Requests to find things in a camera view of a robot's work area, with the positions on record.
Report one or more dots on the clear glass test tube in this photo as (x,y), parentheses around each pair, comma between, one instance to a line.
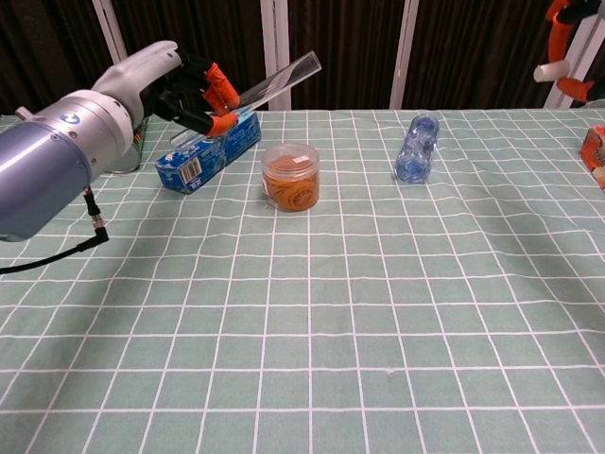
(283,78)

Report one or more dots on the white double frame post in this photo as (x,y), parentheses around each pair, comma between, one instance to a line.
(276,28)

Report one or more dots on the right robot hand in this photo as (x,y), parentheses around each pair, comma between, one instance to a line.
(560,33)

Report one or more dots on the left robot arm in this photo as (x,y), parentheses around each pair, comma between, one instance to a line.
(47,165)

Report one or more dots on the dark brown curtain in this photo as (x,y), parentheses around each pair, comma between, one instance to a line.
(354,47)

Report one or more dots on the clear plastic water bottle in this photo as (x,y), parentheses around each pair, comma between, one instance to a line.
(416,151)

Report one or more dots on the small white stopper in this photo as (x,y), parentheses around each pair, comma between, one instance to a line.
(550,71)

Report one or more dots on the orange snack box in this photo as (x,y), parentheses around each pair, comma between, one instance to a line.
(594,146)

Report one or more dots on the blue Oreo cookie box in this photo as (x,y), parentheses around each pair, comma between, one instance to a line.
(208,161)

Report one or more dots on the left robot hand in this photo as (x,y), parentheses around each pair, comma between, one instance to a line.
(137,71)

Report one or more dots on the clear jar of rubber bands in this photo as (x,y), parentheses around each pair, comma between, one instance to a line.
(290,184)

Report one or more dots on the green Pringles can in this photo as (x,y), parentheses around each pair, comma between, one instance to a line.
(139,139)

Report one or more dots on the green checked tablecloth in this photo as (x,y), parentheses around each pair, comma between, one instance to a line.
(331,331)

